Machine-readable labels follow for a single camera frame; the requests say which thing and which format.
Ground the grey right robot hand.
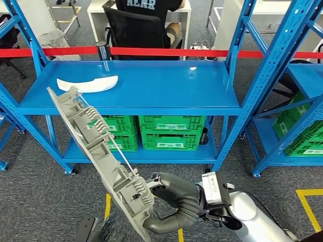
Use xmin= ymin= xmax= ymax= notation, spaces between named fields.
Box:
xmin=143 ymin=172 xmax=201 ymax=234

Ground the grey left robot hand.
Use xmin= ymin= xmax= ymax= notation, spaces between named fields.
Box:
xmin=100 ymin=218 xmax=112 ymax=242

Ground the silver wheel hubcap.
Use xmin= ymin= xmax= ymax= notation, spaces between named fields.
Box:
xmin=47 ymin=86 xmax=155 ymax=242

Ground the blue metal shelf rack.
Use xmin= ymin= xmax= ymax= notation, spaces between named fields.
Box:
xmin=0 ymin=13 xmax=27 ymax=171
xmin=0 ymin=0 xmax=318 ymax=176
xmin=239 ymin=0 xmax=323 ymax=178

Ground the white curved plastic part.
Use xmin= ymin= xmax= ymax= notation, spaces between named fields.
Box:
xmin=57 ymin=75 xmax=118 ymax=94

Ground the black cylinder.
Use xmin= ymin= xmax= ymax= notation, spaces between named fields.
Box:
xmin=199 ymin=127 xmax=209 ymax=146

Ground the red barrier belt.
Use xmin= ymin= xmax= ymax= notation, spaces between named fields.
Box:
xmin=0 ymin=46 xmax=97 ymax=58
xmin=109 ymin=47 xmax=323 ymax=59

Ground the white power strip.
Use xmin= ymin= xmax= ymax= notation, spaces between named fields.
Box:
xmin=190 ymin=40 xmax=210 ymax=61

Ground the black mesh office chair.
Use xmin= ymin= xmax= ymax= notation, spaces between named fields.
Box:
xmin=103 ymin=6 xmax=183 ymax=62

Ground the grey fabric bag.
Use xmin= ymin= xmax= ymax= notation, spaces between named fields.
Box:
xmin=38 ymin=28 xmax=82 ymax=62

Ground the white table with metal legs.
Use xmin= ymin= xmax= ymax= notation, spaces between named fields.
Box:
xmin=0 ymin=0 xmax=82 ymax=37

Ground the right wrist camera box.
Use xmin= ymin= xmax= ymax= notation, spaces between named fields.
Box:
xmin=201 ymin=171 xmax=232 ymax=212

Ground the black-topped chrome barrier post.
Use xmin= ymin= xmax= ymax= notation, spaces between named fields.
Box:
xmin=96 ymin=40 xmax=112 ymax=62

